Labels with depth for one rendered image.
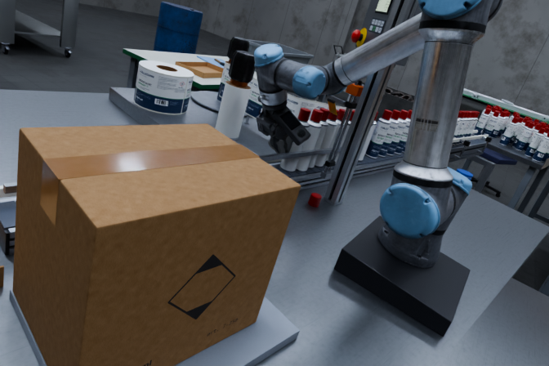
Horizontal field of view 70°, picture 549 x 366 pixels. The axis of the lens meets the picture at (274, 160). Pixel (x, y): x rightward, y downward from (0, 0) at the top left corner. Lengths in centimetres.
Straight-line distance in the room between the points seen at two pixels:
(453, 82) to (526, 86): 889
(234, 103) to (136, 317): 94
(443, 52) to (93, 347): 71
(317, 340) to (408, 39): 66
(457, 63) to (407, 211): 29
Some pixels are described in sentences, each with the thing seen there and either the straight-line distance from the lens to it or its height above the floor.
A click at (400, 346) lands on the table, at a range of 86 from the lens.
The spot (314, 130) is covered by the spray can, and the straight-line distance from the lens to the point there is 124.
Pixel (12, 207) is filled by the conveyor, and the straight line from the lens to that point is 88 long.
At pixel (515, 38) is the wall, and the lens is 974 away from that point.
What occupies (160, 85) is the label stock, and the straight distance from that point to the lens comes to 148.
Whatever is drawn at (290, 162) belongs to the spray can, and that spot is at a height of 91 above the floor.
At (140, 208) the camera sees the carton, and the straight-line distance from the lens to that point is 44.
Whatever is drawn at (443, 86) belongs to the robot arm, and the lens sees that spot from 81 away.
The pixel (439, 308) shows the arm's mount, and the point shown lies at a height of 87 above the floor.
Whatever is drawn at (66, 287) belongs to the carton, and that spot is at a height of 101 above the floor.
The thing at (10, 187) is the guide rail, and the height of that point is 96.
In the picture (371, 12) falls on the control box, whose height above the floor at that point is 140.
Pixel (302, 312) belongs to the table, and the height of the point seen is 83.
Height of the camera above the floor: 135
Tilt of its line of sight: 21 degrees down
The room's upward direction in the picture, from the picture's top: 17 degrees clockwise
